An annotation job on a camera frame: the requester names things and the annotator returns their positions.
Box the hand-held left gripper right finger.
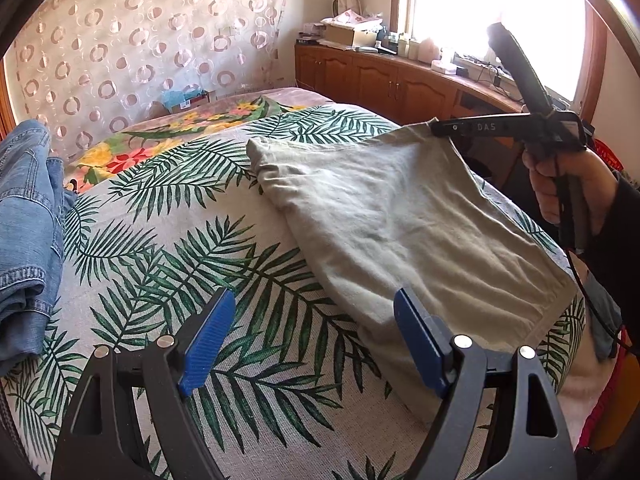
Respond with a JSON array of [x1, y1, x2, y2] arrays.
[[393, 287, 576, 480]]

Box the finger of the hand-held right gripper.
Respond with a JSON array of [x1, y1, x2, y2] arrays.
[[431, 116, 531, 138], [486, 21, 557, 116]]

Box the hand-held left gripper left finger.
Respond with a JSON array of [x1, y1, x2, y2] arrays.
[[50, 287, 237, 480]]

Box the grey pants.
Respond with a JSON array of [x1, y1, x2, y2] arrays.
[[246, 121, 577, 426]]

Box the person's right hand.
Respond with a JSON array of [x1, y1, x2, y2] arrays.
[[522, 146, 621, 233]]

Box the white power strip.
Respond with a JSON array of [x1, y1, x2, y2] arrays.
[[454, 56, 502, 80]]

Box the red basket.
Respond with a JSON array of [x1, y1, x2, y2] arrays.
[[590, 135, 627, 172]]

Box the palm leaf print bedsheet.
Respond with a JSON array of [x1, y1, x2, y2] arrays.
[[0, 104, 588, 480]]

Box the wooden cabinet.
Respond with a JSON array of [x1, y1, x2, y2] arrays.
[[294, 42, 531, 171]]

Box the cardboard box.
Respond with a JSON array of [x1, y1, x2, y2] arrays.
[[325, 22, 378, 49]]

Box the pink floral cloth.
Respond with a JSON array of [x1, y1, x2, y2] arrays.
[[321, 10, 387, 28]]

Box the stack of books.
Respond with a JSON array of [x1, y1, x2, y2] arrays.
[[296, 24, 327, 44]]

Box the floral blanket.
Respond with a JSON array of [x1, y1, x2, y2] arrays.
[[65, 87, 351, 191]]

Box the blue denim jeans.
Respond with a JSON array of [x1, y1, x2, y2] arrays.
[[0, 119, 78, 363]]

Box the small box with blue cloth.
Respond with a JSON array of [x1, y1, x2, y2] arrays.
[[160, 87, 209, 114]]

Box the circle pattern sheer curtain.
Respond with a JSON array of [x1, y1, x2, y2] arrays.
[[5, 0, 291, 161]]

